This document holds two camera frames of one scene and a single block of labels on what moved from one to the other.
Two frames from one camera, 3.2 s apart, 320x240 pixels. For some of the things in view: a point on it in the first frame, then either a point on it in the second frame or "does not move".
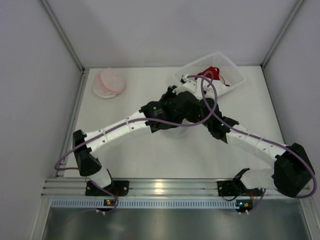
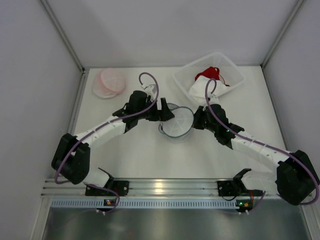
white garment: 217,84 does not move
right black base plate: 228,188 does not move
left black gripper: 189,113 -> 155,113
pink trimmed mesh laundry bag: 109,83 does not move
